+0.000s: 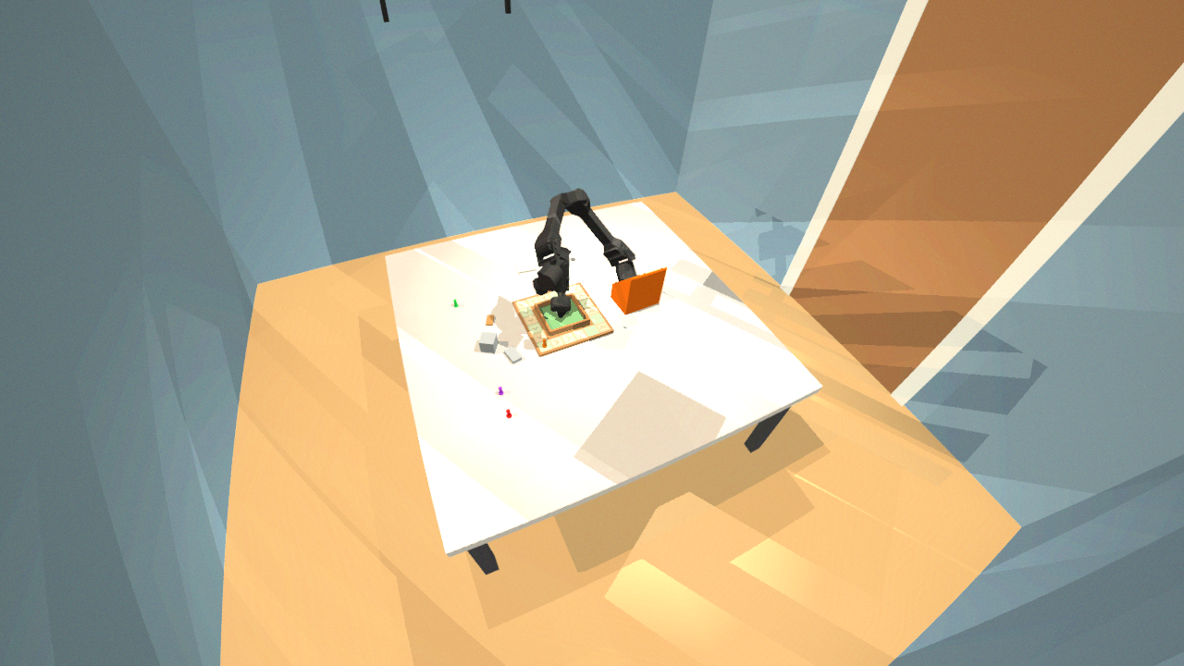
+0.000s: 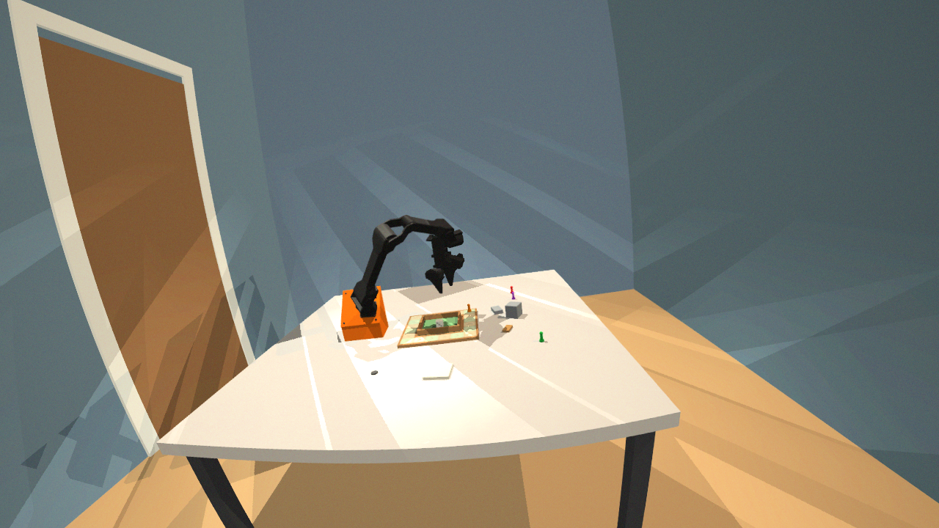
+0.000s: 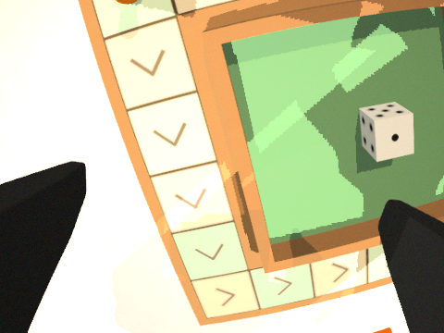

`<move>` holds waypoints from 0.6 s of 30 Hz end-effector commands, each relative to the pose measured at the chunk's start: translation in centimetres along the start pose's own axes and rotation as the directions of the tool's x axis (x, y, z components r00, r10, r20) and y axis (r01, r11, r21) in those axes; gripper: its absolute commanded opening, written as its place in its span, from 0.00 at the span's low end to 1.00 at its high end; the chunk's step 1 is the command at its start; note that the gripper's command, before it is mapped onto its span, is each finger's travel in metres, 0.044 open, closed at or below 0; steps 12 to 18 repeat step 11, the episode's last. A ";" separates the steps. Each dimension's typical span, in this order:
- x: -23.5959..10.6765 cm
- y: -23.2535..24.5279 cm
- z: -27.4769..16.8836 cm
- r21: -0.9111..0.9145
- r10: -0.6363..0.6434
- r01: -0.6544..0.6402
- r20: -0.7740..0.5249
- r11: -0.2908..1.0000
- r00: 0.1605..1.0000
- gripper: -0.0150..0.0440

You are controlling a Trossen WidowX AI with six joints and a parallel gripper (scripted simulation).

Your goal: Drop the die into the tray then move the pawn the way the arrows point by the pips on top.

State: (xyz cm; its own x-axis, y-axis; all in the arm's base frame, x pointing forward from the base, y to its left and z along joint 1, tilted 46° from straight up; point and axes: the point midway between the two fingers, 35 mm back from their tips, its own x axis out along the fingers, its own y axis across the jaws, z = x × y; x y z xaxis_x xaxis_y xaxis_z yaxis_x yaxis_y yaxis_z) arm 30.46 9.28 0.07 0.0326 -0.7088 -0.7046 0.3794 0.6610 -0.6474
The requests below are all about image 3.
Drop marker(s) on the orange game pawn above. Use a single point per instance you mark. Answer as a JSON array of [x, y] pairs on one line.
[[123, 2]]

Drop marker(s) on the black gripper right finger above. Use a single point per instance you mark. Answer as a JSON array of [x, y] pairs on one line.
[[413, 244]]

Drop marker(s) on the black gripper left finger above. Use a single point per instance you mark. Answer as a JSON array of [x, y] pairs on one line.
[[38, 213]]

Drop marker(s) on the cream die with black pips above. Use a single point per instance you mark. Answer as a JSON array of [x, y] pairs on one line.
[[387, 131]]

